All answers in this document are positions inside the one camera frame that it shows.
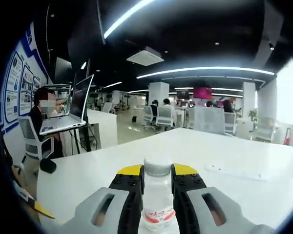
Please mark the small black object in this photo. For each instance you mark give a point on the small black object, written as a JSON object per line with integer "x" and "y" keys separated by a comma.
{"x": 48, "y": 166}

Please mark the green potted plant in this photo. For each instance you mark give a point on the green potted plant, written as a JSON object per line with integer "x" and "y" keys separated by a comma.
{"x": 253, "y": 115}

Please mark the group of white office chairs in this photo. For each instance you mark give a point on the group of white office chairs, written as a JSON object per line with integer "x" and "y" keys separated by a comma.
{"x": 163, "y": 117}

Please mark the red hanging screen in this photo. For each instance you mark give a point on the red hanging screen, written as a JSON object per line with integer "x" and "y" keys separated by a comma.
{"x": 202, "y": 93}

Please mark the ceiling light strip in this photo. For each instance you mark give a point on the ceiling light strip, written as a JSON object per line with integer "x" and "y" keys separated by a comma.
{"x": 127, "y": 19}
{"x": 205, "y": 70}

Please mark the ceiling air conditioner unit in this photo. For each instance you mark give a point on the ceiling air conditioner unit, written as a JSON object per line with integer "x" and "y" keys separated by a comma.
{"x": 145, "y": 58}

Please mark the bright window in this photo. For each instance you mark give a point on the bright window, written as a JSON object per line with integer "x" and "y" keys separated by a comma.
{"x": 288, "y": 97}

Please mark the black monitor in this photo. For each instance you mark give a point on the black monitor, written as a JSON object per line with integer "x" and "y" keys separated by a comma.
{"x": 63, "y": 70}

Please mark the white table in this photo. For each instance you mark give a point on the white table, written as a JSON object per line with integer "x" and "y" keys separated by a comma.
{"x": 161, "y": 146}

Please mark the blue white wall posters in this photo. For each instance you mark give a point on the blue white wall posters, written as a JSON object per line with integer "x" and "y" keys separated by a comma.
{"x": 17, "y": 85}

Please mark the large silver laptop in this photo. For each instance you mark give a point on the large silver laptop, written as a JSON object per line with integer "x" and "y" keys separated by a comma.
{"x": 79, "y": 97}

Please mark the clear plastic water bottle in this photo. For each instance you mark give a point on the clear plastic water bottle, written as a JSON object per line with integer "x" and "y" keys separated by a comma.
{"x": 157, "y": 195}

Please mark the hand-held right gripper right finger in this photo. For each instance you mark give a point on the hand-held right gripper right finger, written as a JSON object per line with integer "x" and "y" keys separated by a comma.
{"x": 183, "y": 207}

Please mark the white office chair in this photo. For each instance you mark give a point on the white office chair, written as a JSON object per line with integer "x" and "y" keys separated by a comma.
{"x": 30, "y": 136}

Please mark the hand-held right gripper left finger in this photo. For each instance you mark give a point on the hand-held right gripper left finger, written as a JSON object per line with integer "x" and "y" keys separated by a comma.
{"x": 131, "y": 207}

